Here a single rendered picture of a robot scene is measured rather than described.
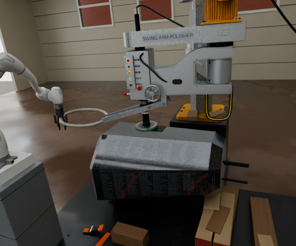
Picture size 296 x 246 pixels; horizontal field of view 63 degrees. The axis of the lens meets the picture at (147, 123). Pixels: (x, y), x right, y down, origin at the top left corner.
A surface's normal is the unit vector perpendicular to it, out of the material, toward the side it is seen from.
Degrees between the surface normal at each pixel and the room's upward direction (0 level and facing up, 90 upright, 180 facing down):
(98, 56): 90
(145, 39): 90
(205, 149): 45
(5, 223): 90
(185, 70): 90
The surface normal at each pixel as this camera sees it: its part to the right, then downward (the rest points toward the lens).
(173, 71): -0.24, 0.37
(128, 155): -0.29, -0.40
